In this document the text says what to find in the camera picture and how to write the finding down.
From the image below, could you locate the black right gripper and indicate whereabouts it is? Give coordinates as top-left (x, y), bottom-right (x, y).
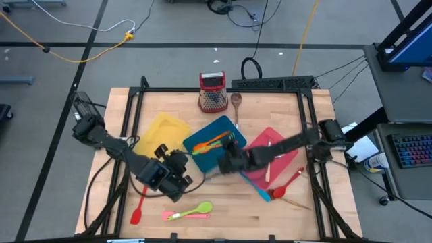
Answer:
top-left (217, 134), bottom-right (252, 175)

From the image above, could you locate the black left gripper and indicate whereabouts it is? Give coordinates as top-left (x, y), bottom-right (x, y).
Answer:
top-left (136, 144), bottom-right (194, 203)

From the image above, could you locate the blue plastic bin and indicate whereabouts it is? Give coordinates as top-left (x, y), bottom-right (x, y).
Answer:
top-left (182, 115), bottom-right (248, 173)

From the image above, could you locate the green silicone spoon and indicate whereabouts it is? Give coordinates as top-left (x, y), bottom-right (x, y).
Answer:
top-left (167, 201), bottom-right (214, 222)

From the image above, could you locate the yellow plastic bin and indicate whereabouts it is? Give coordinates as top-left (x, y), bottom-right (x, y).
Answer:
top-left (133, 111), bottom-right (192, 163)

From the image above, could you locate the pink silicone spatula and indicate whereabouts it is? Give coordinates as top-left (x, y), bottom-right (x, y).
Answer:
top-left (161, 211), bottom-right (211, 222)

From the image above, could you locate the pink plastic bin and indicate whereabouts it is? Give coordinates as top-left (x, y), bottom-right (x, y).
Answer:
top-left (239, 126), bottom-right (300, 190)

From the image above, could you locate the blue silicone spatula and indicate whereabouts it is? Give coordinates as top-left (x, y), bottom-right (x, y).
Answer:
top-left (240, 171), bottom-right (273, 203)

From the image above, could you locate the light wooden spoon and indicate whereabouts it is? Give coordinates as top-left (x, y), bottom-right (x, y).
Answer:
top-left (266, 188), bottom-right (313, 211)

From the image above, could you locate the red silicone spatula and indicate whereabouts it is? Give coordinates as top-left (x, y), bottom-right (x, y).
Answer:
top-left (130, 185), bottom-right (149, 225)

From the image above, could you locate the red silicone spoon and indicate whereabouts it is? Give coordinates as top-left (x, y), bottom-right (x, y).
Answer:
top-left (271, 167), bottom-right (305, 200)

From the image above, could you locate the dark wooden spoon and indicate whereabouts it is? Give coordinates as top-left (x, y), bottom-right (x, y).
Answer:
top-left (230, 91), bottom-right (243, 131)

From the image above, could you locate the long black perforated box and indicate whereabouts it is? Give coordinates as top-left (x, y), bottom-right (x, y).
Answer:
top-left (231, 75), bottom-right (317, 91)

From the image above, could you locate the small black perforated box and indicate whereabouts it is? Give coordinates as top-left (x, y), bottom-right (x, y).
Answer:
top-left (72, 91), bottom-right (104, 119)

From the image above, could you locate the white paper sheet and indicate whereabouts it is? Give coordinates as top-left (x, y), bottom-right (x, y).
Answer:
top-left (340, 121), bottom-right (381, 164)

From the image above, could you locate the black desk beam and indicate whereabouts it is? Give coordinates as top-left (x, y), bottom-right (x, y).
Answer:
top-left (342, 106), bottom-right (389, 143)

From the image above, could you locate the white labelled bottle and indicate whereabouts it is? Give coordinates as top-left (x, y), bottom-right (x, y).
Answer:
top-left (363, 151), bottom-right (391, 174)

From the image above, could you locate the grey desk top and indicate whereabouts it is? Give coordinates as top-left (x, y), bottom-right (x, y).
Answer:
top-left (363, 43), bottom-right (432, 124)

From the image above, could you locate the backlit black keyboard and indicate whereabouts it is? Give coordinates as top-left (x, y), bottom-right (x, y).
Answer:
top-left (387, 134), bottom-right (432, 169)

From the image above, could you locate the grey keyboard shelf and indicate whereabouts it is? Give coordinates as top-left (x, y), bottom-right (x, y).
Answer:
top-left (375, 121), bottom-right (432, 201)

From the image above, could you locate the black floor object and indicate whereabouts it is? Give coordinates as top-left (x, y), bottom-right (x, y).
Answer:
top-left (0, 103), bottom-right (14, 122)

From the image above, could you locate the grey furniture foot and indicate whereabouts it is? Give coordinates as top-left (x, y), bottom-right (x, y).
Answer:
top-left (0, 74), bottom-right (35, 86)
top-left (0, 0), bottom-right (68, 8)

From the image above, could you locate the computer monitor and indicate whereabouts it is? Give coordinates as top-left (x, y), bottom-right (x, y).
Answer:
top-left (375, 0), bottom-right (432, 73)

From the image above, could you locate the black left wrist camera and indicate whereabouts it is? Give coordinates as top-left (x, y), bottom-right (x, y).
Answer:
top-left (165, 161), bottom-right (182, 185)

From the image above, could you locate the black left camera cable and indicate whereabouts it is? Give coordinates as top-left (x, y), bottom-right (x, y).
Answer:
top-left (130, 153), bottom-right (207, 199)

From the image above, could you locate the red-handled metal box grater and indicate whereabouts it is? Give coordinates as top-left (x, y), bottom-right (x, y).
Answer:
top-left (197, 70), bottom-right (230, 113)

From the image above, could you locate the black aluminium rig frame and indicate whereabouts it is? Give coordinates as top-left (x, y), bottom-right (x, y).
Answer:
top-left (74, 76), bottom-right (365, 243)

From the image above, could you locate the black hanging power cable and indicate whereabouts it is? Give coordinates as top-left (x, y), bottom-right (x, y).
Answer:
top-left (240, 0), bottom-right (271, 80)

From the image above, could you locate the yellow hanging cable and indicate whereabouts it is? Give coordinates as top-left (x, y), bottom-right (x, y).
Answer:
top-left (292, 0), bottom-right (320, 77)

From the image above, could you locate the black cable bundle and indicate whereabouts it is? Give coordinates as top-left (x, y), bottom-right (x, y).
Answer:
top-left (205, 0), bottom-right (283, 30)

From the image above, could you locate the yellow extension cable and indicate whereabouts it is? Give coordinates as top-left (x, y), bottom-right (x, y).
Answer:
top-left (0, 9), bottom-right (135, 64)

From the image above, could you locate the white floor cable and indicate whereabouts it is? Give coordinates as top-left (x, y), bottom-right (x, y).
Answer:
top-left (32, 0), bottom-right (137, 34)

